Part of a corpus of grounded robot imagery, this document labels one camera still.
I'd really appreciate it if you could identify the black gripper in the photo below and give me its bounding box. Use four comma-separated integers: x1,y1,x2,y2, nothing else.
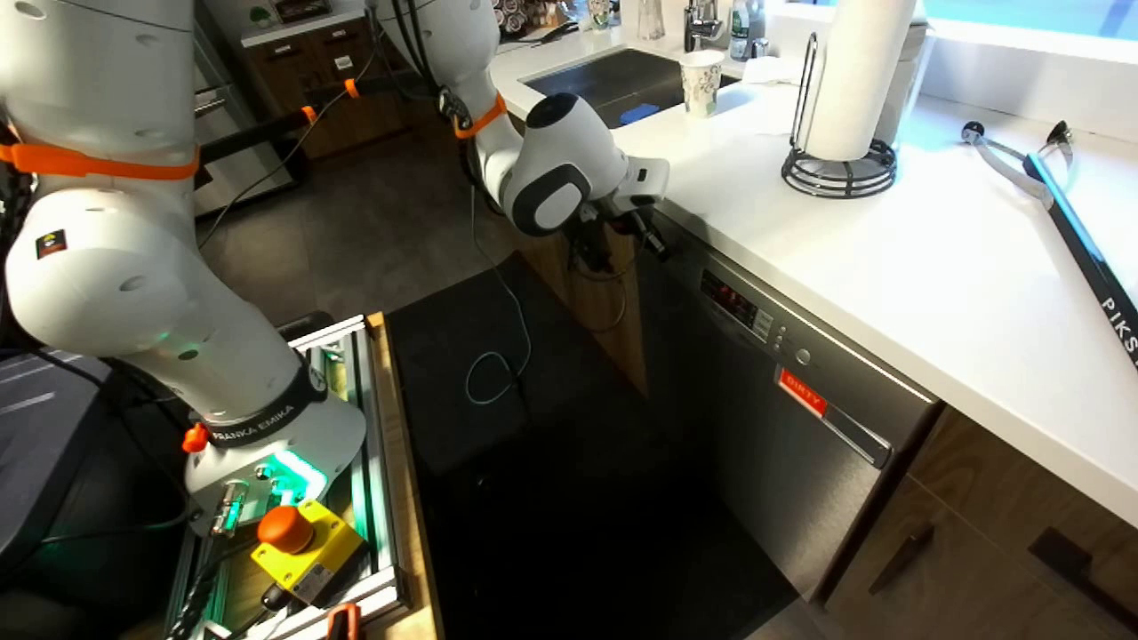
595,188,673,260

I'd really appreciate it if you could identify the stainless steel dishwasher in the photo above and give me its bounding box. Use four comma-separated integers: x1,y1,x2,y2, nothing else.
636,209,949,603

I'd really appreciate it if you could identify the dark kitchen sink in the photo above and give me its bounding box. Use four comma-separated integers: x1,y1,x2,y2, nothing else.
523,46,714,132

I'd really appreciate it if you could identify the white paper cup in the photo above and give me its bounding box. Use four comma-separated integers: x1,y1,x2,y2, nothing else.
676,46,727,120

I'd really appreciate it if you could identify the white paper towel roll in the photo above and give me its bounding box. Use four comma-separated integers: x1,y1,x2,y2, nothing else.
804,0,924,162

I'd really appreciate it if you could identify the silver metal ladle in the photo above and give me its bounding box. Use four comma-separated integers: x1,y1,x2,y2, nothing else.
957,118,1078,206

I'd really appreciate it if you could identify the brown background cabinet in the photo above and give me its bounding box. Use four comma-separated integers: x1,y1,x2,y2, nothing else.
237,5,418,168

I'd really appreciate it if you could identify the black and blue stick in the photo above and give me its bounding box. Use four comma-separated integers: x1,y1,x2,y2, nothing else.
1020,118,1138,373

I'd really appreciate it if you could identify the yellow emergency stop box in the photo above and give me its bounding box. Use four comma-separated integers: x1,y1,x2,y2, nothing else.
246,502,367,596

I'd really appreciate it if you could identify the wooden cabinet with drawers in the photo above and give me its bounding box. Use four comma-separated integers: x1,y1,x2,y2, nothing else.
816,405,1138,640

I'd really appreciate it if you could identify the black wire towel holder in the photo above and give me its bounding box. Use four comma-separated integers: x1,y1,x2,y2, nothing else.
775,23,904,201

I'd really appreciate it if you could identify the narrow orange arm strap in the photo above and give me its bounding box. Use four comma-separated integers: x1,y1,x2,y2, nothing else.
449,91,513,144

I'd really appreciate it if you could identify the thin teal cable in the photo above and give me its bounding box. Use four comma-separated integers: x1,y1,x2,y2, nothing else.
457,272,535,413

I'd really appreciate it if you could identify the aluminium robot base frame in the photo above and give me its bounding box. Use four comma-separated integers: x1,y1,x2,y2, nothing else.
161,310,449,640

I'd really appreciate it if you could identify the dark brown cabinet handle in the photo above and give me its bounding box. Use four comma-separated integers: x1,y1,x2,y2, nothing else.
867,523,943,596

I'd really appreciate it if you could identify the long black cabinet handle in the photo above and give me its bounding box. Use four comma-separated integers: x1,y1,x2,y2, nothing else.
1026,523,1138,631

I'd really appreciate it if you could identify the wide orange arm strap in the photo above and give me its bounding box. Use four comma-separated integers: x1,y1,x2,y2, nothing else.
0,137,203,183

